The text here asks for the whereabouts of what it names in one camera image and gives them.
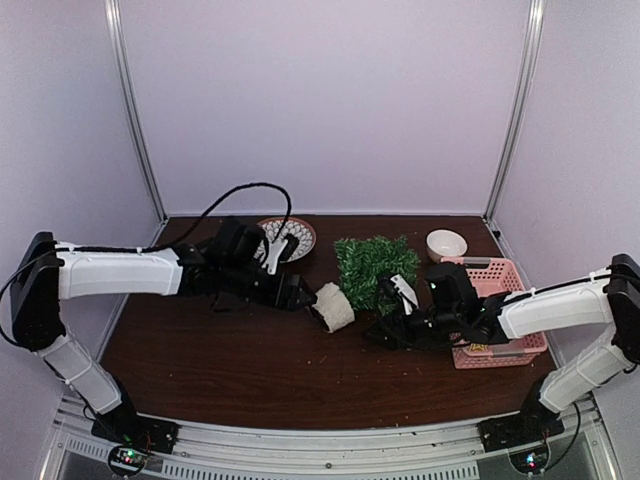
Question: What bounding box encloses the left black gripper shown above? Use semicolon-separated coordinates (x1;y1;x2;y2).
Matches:
221;260;317;312

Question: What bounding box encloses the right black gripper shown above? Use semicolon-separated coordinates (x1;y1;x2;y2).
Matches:
361;305;462;353

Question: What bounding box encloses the small green christmas tree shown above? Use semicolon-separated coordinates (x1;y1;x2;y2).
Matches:
310;236;421;333

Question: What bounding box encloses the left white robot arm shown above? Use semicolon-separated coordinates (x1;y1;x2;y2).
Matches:
2;218;317;444

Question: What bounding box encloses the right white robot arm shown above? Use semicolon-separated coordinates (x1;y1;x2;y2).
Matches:
363;254;639;442

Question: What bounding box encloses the patterned ceramic plate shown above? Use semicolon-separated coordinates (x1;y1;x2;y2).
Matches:
258;217;317;263

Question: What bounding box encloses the gold star ornament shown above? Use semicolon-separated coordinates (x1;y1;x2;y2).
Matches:
466;344;492;356

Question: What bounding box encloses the white ceramic bowl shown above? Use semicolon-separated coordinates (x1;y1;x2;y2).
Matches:
425;229;468;263

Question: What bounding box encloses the pink plastic basket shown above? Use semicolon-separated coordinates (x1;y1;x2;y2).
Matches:
439;255;549;371

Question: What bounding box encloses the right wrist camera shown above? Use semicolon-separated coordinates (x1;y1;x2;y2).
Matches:
378;274;419;315

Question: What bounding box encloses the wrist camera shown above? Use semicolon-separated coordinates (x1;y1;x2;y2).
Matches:
378;274;419;315
262;234;299;275

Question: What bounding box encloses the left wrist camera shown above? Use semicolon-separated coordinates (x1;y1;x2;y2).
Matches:
262;234;299;275

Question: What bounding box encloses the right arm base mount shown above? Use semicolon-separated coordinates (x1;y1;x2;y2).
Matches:
477;414;565;453

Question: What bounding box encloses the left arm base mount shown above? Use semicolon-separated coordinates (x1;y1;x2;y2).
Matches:
91;417;179;454

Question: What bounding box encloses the left aluminium frame post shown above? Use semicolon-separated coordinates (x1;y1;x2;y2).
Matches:
104;0;168;223

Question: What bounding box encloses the aluminium frame post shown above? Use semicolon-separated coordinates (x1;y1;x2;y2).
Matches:
484;0;546;223
104;0;168;223

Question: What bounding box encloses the right aluminium frame post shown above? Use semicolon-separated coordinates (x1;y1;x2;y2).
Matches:
484;0;546;223

